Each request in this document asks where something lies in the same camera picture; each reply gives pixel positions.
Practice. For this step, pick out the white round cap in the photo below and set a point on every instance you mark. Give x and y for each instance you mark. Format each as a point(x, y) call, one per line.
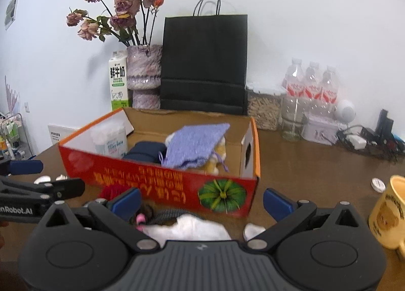
point(378, 185)

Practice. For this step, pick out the small white dish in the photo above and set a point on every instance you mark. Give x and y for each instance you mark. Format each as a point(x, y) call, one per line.
point(42, 179)

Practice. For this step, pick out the navy zip case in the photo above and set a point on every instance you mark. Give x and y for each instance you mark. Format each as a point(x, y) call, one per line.
point(144, 151)

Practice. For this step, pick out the yellow bear mug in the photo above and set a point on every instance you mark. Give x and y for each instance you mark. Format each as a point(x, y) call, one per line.
point(386, 215)

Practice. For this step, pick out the dried pink flowers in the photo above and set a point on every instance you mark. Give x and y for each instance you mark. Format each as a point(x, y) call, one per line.
point(126, 6)

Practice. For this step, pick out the red cardboard box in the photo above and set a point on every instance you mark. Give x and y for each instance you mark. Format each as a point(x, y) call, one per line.
point(177, 183)

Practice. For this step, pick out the white green milk carton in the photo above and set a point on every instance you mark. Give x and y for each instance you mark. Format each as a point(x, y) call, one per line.
point(118, 82)

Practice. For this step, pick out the clear drinking glass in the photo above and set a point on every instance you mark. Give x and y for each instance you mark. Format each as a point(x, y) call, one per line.
point(291, 126)

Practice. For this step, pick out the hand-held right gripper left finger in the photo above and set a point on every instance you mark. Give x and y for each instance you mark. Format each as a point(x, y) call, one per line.
point(128, 204)

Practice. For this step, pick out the white round speaker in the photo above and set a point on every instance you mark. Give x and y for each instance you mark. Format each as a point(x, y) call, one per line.
point(345, 110)

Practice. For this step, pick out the brown wooden desk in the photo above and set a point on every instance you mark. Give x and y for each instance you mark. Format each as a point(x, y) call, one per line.
point(316, 177)

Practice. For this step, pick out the purple wall decal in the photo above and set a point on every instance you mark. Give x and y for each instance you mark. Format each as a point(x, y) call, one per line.
point(11, 96)

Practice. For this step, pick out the pale tin box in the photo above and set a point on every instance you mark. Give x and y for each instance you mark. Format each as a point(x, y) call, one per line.
point(319, 131)

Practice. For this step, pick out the white charger plug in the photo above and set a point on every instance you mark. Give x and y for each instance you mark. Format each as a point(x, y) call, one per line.
point(357, 141)

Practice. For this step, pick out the wall picture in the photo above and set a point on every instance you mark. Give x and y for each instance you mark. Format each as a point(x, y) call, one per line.
point(12, 9)

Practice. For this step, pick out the yellow plush toy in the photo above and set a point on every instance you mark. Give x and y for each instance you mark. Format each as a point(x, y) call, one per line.
point(216, 159)

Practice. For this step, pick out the black upright device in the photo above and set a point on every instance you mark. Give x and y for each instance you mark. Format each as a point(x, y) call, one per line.
point(384, 123)

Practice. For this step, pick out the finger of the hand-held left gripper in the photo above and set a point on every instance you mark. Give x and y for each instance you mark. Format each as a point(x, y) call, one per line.
point(25, 167)
point(63, 188)

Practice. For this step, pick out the purple fuzzy vase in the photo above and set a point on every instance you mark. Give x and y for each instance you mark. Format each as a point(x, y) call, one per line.
point(144, 66)

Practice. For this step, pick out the white wall outlet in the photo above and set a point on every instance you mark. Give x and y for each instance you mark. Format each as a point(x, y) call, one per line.
point(27, 107)

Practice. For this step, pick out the clear container of pellets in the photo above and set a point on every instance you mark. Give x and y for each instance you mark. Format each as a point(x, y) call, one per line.
point(262, 110)

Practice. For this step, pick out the clear cotton swab box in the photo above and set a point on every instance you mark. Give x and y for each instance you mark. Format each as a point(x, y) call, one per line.
point(109, 139)

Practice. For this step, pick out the black paper bag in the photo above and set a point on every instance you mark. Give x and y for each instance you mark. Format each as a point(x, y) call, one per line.
point(204, 57)

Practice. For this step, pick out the white flat box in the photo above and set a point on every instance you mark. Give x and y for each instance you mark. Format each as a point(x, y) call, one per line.
point(61, 134)

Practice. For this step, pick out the black power strip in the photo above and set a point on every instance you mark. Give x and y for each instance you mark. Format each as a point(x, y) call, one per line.
point(379, 148)

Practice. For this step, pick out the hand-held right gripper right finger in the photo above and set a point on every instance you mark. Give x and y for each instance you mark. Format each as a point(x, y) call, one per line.
point(276, 204)

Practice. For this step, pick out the red fabric rose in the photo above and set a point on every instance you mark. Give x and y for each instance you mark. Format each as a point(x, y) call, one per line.
point(110, 191)

